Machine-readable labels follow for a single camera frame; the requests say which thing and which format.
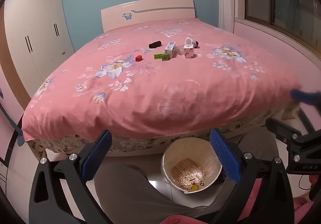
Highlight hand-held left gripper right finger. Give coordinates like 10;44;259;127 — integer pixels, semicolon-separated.
209;128;294;224

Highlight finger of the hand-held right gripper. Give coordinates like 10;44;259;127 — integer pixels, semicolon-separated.
265;117;305;145
290;89;321;108

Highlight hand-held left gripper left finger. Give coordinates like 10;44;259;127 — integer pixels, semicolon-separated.
28;129;112;224

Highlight white waste bin with liner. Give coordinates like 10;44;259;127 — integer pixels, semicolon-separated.
160;138;223;193

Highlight yellow printed wrapper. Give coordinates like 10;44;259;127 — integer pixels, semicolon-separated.
171;158;205;193

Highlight pink floral bedsheet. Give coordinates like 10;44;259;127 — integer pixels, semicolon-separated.
21;19;303;143

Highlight white and red box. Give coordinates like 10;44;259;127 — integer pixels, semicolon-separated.
184;44;195;59

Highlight white and blue box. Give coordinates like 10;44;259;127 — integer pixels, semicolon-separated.
165;41;177;58

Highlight cream wardrobe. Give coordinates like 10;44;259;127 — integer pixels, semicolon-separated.
3;0;76;92

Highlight cream headboard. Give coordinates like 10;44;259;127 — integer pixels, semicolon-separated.
101;0;196;33

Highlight thin cable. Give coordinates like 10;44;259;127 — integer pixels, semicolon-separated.
298;173;313;190

